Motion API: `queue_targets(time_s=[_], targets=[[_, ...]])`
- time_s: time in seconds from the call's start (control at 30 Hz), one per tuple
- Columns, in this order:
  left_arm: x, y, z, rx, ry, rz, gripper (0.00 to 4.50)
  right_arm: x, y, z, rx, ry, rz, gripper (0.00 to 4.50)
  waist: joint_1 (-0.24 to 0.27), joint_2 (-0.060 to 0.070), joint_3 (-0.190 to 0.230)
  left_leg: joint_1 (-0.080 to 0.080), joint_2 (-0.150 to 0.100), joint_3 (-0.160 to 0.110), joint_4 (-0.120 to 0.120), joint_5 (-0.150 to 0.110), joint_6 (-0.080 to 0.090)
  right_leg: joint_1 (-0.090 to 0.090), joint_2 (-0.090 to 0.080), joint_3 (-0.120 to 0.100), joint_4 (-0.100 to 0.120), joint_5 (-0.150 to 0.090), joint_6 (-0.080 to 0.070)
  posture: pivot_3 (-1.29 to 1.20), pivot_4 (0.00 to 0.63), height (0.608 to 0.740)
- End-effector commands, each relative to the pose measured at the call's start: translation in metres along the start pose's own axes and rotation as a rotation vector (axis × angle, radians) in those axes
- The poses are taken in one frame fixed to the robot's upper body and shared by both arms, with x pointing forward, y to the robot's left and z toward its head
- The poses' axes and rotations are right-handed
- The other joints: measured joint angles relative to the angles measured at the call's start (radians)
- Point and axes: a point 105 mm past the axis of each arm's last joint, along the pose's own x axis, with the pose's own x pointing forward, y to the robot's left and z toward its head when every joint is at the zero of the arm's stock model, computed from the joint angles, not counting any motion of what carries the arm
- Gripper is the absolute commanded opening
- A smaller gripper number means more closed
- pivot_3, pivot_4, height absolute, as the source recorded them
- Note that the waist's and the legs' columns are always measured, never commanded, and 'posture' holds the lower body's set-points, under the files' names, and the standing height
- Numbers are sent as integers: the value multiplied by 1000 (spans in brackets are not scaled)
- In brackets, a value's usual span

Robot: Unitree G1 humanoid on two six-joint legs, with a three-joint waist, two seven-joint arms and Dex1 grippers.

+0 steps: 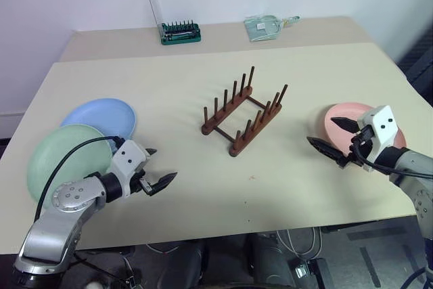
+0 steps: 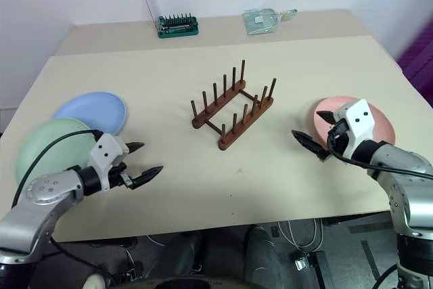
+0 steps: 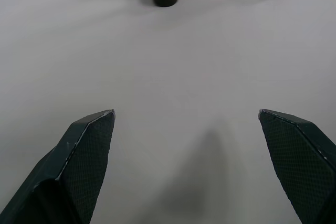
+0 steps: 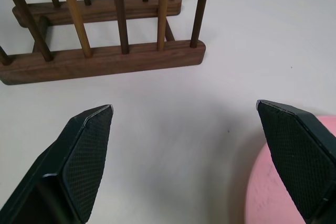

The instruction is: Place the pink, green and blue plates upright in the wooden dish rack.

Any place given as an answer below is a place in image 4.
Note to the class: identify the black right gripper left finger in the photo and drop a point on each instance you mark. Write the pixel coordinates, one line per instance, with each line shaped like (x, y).
(78, 166)

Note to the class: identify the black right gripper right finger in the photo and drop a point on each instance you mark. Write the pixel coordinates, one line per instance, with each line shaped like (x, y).
(296, 155)

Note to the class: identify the wooden dish rack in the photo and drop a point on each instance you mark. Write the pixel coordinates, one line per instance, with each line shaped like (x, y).
(105, 58)

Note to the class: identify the pink plate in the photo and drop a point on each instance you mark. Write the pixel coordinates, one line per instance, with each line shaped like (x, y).
(265, 195)

